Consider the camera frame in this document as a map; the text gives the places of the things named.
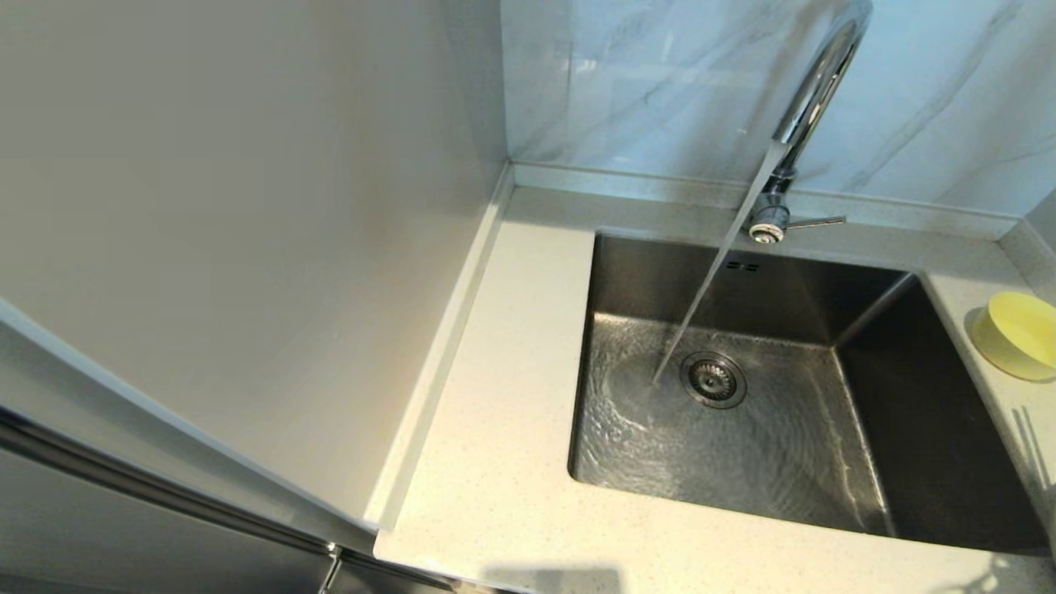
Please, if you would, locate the chrome gooseneck faucet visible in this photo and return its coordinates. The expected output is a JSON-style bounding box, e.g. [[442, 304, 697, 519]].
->
[[747, 0, 875, 246]]

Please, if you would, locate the yellow bowl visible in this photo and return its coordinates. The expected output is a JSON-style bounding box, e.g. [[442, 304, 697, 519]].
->
[[971, 290, 1056, 383]]

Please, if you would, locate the stainless steel sink basin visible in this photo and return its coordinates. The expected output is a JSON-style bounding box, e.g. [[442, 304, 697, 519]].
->
[[568, 231, 1054, 556]]

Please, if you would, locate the running water stream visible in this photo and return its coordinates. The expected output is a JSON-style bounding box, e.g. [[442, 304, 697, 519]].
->
[[650, 140, 791, 390]]

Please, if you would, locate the round metal drain strainer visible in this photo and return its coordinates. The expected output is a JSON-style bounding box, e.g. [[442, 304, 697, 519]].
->
[[680, 351, 749, 411]]

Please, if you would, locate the tall white cabinet side panel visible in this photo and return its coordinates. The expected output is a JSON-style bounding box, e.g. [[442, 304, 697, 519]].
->
[[0, 0, 514, 534]]

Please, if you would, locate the large stainless steel appliance door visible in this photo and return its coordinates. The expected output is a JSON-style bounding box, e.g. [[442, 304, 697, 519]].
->
[[0, 411, 456, 594]]

